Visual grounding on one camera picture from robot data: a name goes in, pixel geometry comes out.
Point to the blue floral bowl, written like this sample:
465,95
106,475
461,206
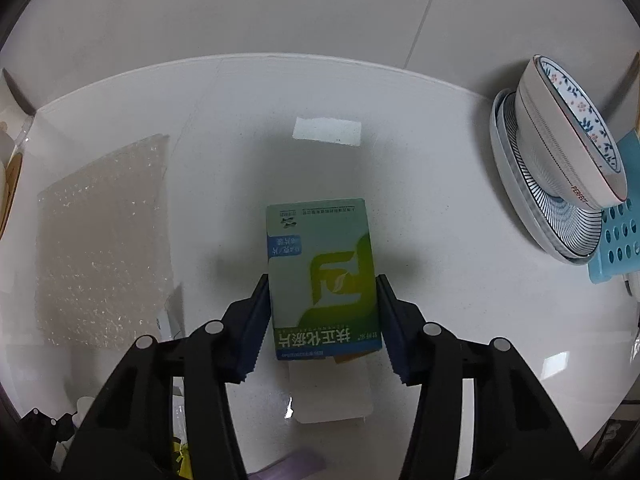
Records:
585,110

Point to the blue plastic utensil holder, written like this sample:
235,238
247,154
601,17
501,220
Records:
620,240

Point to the clear bubble wrap sheet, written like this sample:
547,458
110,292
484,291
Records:
100,250

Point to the large white bowl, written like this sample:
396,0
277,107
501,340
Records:
550,150

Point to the blue striped plate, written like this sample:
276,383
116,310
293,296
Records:
565,225
497,145

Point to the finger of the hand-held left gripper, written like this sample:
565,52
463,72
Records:
47,432

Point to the yellow torn wrapper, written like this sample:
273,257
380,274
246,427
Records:
182,462

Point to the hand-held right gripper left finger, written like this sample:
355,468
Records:
252,330

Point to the white patterned cup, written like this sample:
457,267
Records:
7,130

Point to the purple packet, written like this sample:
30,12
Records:
295,473

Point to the white pill bottle green label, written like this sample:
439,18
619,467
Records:
84,407

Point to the green white medicine box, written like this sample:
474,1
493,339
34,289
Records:
325,280

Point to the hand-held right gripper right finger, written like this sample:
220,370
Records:
392,330

